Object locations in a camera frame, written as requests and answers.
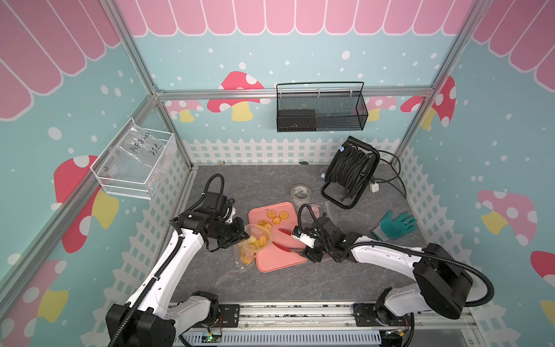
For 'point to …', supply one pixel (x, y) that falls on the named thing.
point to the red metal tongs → (289, 250)
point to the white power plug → (374, 187)
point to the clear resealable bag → (259, 237)
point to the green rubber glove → (389, 228)
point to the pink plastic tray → (276, 216)
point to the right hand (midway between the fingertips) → (304, 245)
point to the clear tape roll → (300, 194)
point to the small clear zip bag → (316, 209)
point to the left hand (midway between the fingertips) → (248, 239)
